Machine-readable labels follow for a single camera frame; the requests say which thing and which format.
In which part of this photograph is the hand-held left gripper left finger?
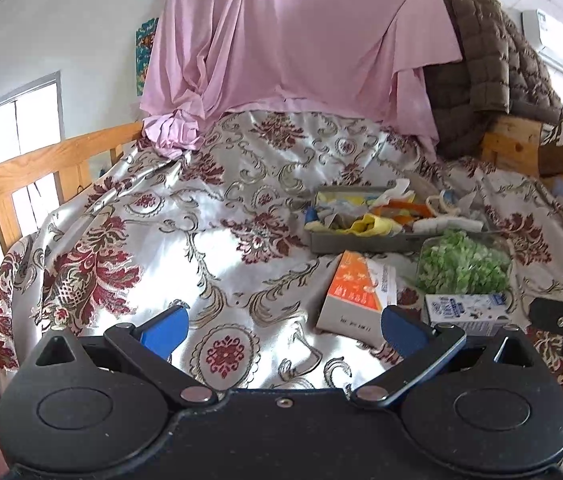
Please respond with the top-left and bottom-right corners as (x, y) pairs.
(22, 305), (217, 408)

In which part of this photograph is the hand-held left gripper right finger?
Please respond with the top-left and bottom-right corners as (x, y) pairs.
(350, 305), (537, 407)

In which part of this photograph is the grey tray with cartoon picture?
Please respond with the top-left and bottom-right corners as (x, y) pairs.
(306, 185), (492, 256)

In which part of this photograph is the white quilted cloth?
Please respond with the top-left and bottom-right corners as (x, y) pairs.
(411, 215), (485, 233)

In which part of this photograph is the orange cloth band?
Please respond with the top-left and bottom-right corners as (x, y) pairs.
(371, 200), (427, 223)

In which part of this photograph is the grey printed towel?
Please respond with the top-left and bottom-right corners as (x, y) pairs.
(321, 210), (362, 231)

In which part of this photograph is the orange and white box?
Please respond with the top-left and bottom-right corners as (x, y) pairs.
(315, 251), (398, 348)

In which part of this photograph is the white blue milk carton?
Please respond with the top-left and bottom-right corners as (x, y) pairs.
(424, 292), (511, 337)

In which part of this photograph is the bag of green candies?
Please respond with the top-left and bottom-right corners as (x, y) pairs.
(415, 229), (512, 297)

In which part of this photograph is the floral satin bedspread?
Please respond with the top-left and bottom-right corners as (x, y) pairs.
(0, 110), (563, 480)

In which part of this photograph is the small cream cloth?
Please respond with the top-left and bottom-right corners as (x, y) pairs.
(426, 190), (462, 216)

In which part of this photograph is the white plastic wrapper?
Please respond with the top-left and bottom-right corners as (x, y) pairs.
(381, 179), (415, 201)

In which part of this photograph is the wooden bed railing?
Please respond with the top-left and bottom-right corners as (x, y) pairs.
(0, 121), (145, 251)

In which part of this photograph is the window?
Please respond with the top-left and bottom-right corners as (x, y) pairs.
(0, 72), (65, 281)

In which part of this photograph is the brown quilted jacket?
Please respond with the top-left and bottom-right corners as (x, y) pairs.
(424, 0), (563, 156)

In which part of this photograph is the white air conditioner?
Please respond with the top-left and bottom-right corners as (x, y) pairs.
(521, 8), (563, 86)

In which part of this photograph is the pink bed sheet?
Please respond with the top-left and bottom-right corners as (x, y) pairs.
(140, 0), (463, 161)

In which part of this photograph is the wooden bed frame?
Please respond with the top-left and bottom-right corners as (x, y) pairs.
(479, 115), (563, 211)

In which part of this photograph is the teal wall poster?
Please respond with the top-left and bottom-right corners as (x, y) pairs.
(136, 17), (160, 96)

